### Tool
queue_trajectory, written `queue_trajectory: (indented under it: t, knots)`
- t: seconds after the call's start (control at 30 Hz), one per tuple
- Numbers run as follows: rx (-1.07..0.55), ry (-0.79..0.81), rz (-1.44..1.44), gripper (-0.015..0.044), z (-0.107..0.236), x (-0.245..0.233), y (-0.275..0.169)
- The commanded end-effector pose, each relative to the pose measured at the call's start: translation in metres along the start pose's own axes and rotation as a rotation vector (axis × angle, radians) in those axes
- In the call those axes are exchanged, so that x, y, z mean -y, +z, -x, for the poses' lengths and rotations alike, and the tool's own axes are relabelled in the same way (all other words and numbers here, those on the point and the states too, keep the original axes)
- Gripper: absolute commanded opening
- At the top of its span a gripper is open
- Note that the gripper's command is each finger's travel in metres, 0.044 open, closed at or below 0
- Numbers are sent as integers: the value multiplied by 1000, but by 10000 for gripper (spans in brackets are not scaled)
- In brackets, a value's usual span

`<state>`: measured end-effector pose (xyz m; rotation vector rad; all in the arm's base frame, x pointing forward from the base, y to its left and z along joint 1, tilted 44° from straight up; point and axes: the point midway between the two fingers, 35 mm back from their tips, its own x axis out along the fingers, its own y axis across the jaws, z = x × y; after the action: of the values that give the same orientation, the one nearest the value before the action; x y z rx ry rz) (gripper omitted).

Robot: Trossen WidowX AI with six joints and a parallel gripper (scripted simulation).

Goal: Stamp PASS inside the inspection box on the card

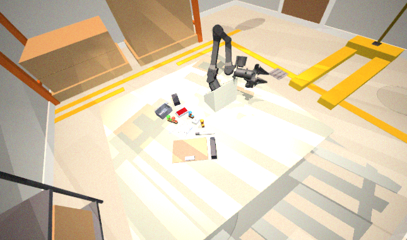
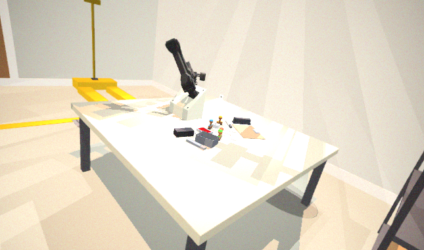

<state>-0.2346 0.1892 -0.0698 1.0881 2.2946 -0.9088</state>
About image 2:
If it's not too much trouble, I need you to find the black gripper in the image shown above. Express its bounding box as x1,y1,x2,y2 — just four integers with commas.
194,72,206,81

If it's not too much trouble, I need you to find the grey flat bar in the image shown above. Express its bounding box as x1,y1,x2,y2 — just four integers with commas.
186,138,206,150

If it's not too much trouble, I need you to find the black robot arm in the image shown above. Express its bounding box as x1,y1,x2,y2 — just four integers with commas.
166,38,199,99

